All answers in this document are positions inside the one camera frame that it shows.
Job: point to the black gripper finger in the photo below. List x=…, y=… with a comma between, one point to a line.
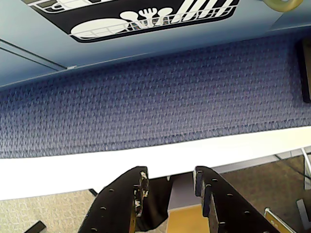
x=116, y=206
x=230, y=211

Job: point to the black cloth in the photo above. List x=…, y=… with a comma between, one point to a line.
x=153, y=221

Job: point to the grey and yellow box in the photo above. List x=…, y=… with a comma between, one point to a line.
x=184, y=213

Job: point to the brass plate with chrome edge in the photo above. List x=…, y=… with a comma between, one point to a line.
x=277, y=221

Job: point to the black flat bar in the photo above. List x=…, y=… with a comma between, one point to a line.
x=36, y=227

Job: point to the grey metal table leg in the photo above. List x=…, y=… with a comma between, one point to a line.
x=306, y=165

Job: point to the blue woven mat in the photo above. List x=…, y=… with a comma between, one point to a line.
x=150, y=104

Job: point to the dark rectangular block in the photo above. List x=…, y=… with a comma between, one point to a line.
x=305, y=70

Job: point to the black dish rack sticker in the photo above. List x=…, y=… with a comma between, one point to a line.
x=97, y=17

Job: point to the grey metal bracket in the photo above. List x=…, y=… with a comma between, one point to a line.
x=301, y=213

